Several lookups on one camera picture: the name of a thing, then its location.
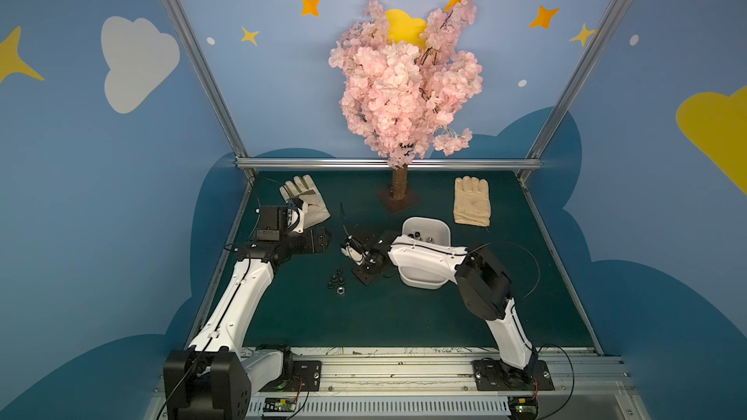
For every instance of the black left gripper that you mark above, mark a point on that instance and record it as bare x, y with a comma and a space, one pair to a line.
315, 239

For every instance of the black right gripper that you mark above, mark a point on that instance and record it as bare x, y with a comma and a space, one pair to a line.
357, 246

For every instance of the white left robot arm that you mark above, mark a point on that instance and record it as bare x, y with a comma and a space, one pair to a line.
210, 379

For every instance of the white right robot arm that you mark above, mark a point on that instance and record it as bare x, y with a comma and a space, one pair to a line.
487, 291

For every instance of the white plastic storage box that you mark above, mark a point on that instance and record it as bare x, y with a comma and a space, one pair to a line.
426, 230

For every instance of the white grey work glove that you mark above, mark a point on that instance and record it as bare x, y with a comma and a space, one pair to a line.
304, 188

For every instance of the brown tree trunk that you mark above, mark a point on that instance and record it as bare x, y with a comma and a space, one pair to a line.
399, 183

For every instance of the beige knitted glove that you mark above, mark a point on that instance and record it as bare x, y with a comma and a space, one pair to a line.
471, 202

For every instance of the pink blossom artificial tree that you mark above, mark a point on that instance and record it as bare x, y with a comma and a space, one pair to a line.
401, 97

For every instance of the green circuit board left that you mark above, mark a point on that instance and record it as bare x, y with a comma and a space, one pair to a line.
279, 406

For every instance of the green circuit board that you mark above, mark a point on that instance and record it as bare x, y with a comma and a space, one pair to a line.
523, 408
279, 406

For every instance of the green circuit board right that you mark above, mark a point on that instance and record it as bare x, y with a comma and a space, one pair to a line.
523, 408

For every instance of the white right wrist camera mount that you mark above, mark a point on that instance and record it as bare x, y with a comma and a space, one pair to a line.
354, 250

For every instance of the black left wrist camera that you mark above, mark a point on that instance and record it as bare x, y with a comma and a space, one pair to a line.
275, 223

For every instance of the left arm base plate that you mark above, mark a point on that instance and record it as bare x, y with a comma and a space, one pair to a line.
305, 376

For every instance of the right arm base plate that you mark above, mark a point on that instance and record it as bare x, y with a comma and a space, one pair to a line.
495, 375

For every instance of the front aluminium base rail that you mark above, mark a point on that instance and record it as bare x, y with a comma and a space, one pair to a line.
438, 383

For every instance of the left aluminium frame post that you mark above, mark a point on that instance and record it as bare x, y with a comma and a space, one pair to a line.
187, 38

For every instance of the aluminium frame post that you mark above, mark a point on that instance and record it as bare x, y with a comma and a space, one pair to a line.
607, 25
187, 38

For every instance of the right aluminium frame post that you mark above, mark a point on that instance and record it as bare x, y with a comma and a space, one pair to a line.
607, 25

